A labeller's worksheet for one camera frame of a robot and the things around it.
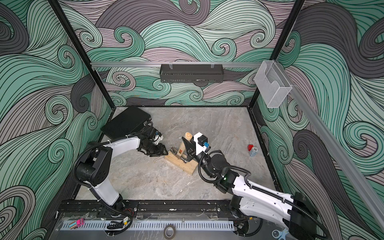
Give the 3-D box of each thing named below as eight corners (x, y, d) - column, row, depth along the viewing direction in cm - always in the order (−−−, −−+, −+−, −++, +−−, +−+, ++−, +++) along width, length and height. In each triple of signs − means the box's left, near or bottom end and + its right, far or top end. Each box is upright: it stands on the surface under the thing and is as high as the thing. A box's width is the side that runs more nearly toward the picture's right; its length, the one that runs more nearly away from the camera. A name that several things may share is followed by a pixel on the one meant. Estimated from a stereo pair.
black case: (102, 132, 107) (98, 127, 103) (133, 108, 123) (131, 103, 119) (122, 147, 98) (119, 143, 94) (153, 119, 115) (151, 115, 110)
